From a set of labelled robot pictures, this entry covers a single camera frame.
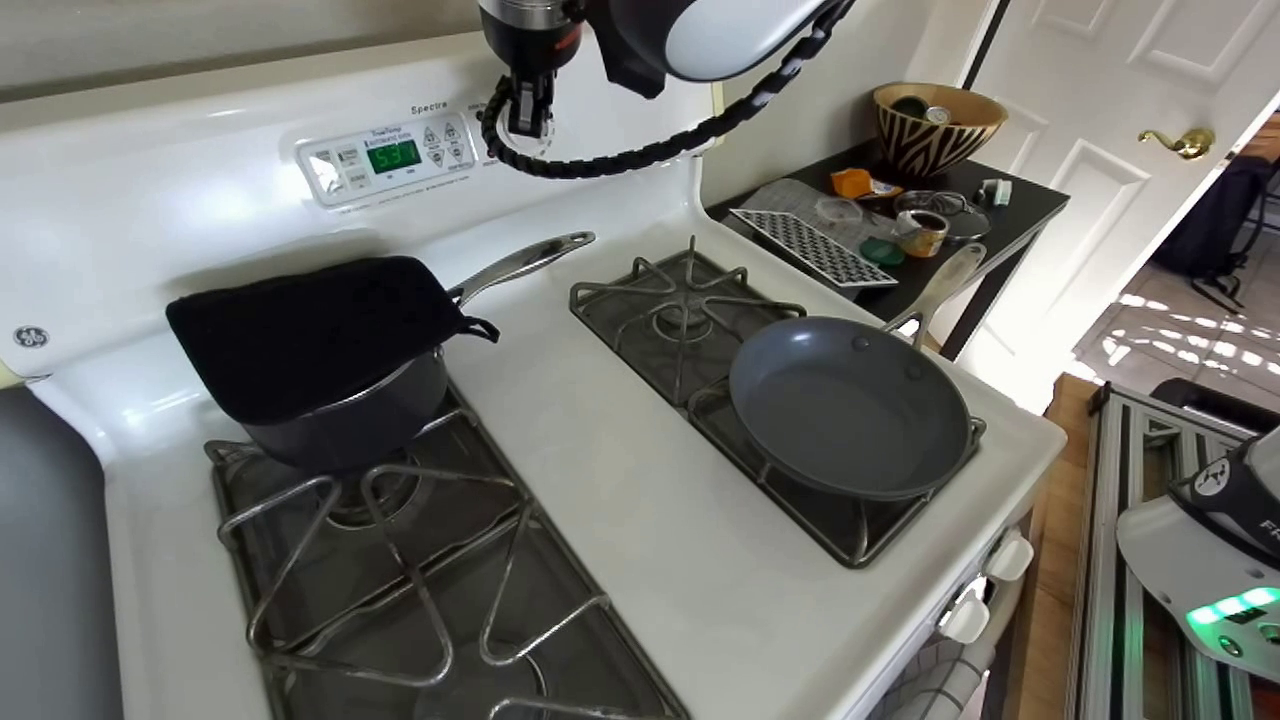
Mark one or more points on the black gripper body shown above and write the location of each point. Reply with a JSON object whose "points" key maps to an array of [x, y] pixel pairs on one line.
{"points": [[530, 38]]}

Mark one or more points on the black side table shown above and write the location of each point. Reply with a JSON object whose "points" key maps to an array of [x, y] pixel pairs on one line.
{"points": [[1012, 221]]}

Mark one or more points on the dark grey frying pan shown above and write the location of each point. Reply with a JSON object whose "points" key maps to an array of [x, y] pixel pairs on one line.
{"points": [[846, 414]]}

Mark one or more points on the woven patterned bowl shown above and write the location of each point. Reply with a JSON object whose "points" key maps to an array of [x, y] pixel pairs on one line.
{"points": [[934, 134]]}

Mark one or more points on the clear plastic container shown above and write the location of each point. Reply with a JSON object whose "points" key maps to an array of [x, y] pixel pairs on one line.
{"points": [[835, 211]]}

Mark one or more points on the green lid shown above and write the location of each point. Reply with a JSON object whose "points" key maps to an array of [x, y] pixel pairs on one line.
{"points": [[877, 248]]}

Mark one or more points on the brown tape roll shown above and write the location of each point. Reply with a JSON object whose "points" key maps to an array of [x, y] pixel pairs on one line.
{"points": [[921, 235]]}

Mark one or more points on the stove control display panel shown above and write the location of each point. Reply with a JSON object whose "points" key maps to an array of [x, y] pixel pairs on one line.
{"points": [[384, 155]]}

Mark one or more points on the metal robot stand frame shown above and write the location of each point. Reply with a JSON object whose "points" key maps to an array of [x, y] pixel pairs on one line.
{"points": [[1134, 563]]}

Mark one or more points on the grey grate under frying pan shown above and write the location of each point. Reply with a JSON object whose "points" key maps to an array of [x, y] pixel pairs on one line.
{"points": [[655, 321]]}

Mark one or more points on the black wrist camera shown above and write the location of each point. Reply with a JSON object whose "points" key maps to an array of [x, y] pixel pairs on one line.
{"points": [[643, 40]]}

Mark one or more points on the white gas stove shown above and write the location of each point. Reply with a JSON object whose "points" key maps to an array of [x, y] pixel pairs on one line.
{"points": [[600, 443]]}

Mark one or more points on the white panel door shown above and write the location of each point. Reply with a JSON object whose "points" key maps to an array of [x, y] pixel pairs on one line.
{"points": [[1107, 80]]}

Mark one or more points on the black cloth pot holder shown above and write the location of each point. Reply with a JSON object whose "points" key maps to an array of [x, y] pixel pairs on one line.
{"points": [[321, 335]]}

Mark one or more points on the small white item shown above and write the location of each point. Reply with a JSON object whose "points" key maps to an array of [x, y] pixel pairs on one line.
{"points": [[999, 192]]}

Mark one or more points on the white stove burner knob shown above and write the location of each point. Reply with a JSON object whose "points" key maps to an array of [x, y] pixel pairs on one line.
{"points": [[967, 618], [1011, 552]]}

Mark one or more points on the orange item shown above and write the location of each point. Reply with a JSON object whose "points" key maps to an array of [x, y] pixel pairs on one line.
{"points": [[864, 182]]}

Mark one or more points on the grey grate under saucepan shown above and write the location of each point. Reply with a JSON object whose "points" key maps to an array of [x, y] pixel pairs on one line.
{"points": [[427, 586]]}

